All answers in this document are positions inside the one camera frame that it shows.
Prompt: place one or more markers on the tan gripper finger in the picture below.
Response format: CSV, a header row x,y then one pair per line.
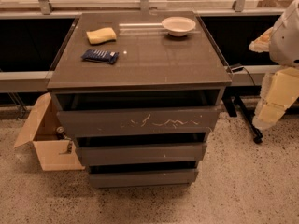
x,y
261,43

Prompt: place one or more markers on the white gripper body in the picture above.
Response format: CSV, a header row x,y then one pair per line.
x,y
286,44

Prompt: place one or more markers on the grey bottom drawer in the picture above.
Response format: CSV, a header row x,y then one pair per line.
x,y
143,174

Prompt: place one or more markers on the grey drawer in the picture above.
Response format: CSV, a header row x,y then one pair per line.
x,y
136,113
143,174
137,149

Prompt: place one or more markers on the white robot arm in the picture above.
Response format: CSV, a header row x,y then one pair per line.
x,y
284,40

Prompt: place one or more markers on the grey top drawer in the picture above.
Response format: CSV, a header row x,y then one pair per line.
x,y
136,113

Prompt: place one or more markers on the grey three-drawer cabinet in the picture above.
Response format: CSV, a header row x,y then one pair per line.
x,y
150,59

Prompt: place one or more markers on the grey middle drawer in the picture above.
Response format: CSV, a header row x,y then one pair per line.
x,y
137,149

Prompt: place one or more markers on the open cardboard box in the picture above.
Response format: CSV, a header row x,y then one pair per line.
x,y
39,130

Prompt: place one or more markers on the black wheeled stand leg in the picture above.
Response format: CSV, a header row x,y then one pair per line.
x,y
230,103

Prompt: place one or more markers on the white bowl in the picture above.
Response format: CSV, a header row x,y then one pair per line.
x,y
178,26

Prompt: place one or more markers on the yellow sponge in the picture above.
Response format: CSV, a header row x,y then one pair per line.
x,y
101,35

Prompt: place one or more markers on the blue snack packet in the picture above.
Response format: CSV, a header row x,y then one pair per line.
x,y
100,56

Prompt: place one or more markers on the can inside cardboard box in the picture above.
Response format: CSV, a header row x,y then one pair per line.
x,y
60,132

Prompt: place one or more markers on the black power adapter with cable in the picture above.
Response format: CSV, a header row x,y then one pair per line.
x,y
239,67

